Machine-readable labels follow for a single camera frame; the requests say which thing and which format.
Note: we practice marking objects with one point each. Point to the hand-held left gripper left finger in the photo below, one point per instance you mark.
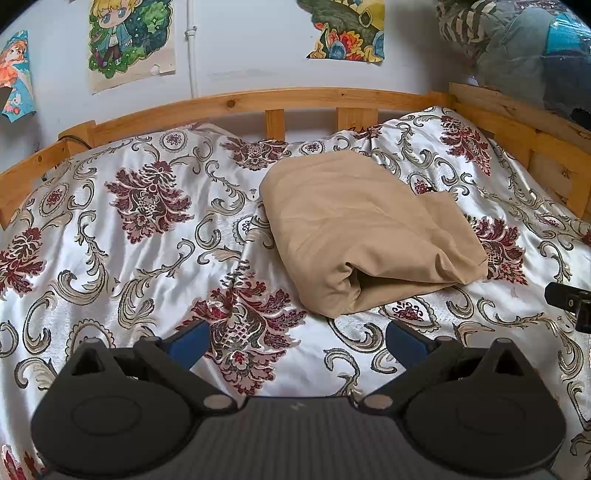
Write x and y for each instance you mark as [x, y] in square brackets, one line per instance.
[189, 344]

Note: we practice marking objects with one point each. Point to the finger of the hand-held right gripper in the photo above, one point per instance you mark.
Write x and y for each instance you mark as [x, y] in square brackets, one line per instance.
[565, 297]

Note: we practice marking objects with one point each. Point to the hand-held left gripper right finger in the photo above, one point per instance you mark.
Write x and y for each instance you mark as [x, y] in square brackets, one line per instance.
[408, 346]

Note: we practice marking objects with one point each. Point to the tan hooded jacket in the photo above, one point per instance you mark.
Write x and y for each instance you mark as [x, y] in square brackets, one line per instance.
[360, 230]

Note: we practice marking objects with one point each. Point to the plastic bag of clothes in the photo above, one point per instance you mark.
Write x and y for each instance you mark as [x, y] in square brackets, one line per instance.
[521, 46]

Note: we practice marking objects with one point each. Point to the white floral bedspread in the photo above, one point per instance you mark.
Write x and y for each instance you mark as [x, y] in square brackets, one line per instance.
[138, 258]

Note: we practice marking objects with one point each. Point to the blond cartoon figure poster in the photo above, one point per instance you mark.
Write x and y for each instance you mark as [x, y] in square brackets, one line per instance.
[131, 41]

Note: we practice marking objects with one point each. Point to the curled cartoon girl poster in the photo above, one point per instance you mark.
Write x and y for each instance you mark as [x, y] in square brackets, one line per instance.
[16, 74]

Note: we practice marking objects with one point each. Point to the wooden bed frame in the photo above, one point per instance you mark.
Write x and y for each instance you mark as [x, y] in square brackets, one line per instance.
[300, 99]

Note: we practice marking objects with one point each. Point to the white wall pipe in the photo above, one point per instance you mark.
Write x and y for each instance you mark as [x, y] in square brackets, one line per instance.
[191, 55]

